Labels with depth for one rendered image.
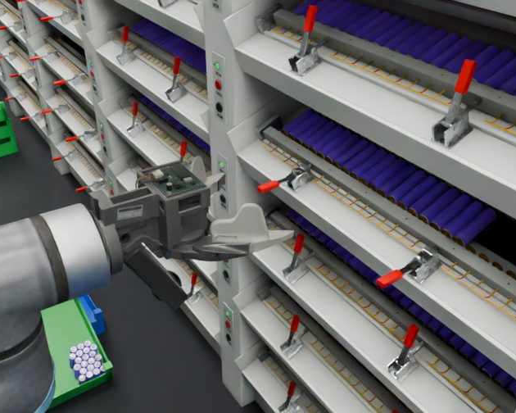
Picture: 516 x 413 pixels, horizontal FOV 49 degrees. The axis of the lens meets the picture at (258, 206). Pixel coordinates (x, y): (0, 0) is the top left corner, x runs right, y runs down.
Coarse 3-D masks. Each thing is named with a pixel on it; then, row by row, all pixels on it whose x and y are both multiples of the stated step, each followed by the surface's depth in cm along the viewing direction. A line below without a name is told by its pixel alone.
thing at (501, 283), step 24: (288, 144) 98; (312, 168) 94; (336, 168) 91; (360, 192) 86; (384, 216) 83; (408, 216) 80; (432, 240) 76; (456, 264) 74; (480, 264) 71; (504, 288) 68
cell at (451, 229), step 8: (472, 208) 78; (480, 208) 78; (456, 216) 78; (464, 216) 77; (472, 216) 78; (448, 224) 77; (456, 224) 77; (464, 224) 77; (448, 232) 77; (456, 232) 77
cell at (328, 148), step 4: (344, 132) 96; (348, 132) 96; (340, 136) 96; (344, 136) 96; (348, 136) 96; (332, 140) 96; (336, 140) 96; (340, 140) 96; (344, 140) 96; (328, 144) 96; (332, 144) 95; (336, 144) 96; (340, 144) 96; (324, 148) 95; (328, 148) 95; (332, 148) 95; (320, 152) 95; (324, 152) 95; (328, 152) 95; (324, 156) 95
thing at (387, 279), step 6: (420, 258) 74; (414, 264) 74; (420, 264) 74; (396, 270) 73; (402, 270) 73; (408, 270) 73; (384, 276) 72; (390, 276) 72; (396, 276) 72; (402, 276) 73; (378, 282) 72; (384, 282) 71; (390, 282) 71
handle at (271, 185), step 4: (292, 172) 92; (288, 176) 93; (292, 176) 93; (280, 180) 92; (284, 180) 92; (288, 180) 92; (264, 184) 90; (268, 184) 90; (272, 184) 90; (276, 184) 90; (280, 184) 91; (260, 188) 89; (264, 188) 89; (268, 188) 90; (272, 188) 90; (260, 192) 90; (264, 192) 90
